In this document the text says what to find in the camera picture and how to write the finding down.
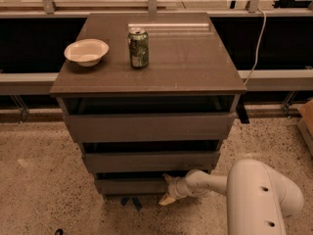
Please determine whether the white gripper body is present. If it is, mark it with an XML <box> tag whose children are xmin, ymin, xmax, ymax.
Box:
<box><xmin>167</xmin><ymin>177</ymin><xmax>190</xmax><ymax>200</ymax></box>

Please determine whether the grey drawer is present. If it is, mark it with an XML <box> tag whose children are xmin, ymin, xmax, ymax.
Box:
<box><xmin>82</xmin><ymin>152</ymin><xmax>220</xmax><ymax>173</ymax></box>
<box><xmin>95</xmin><ymin>171</ymin><xmax>167</xmax><ymax>196</ymax></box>
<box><xmin>65</xmin><ymin>113</ymin><xmax>236</xmax><ymax>143</ymax></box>

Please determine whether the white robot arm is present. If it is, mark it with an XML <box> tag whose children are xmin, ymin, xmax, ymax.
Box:
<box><xmin>159</xmin><ymin>159</ymin><xmax>304</xmax><ymax>235</ymax></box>

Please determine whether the grey drawer cabinet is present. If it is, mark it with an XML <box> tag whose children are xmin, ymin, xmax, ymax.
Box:
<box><xmin>49</xmin><ymin>12</ymin><xmax>247</xmax><ymax>200</ymax></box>

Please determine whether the green soda can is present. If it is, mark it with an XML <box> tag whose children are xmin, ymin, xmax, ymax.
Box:
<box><xmin>128</xmin><ymin>26</ymin><xmax>149</xmax><ymax>69</ymax></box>

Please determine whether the white paper bowl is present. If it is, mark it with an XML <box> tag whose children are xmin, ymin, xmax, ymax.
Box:
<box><xmin>64</xmin><ymin>39</ymin><xmax>110</xmax><ymax>67</ymax></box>

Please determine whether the white cable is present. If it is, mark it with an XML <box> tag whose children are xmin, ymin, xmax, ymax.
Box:
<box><xmin>243</xmin><ymin>7</ymin><xmax>267</xmax><ymax>86</ymax></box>

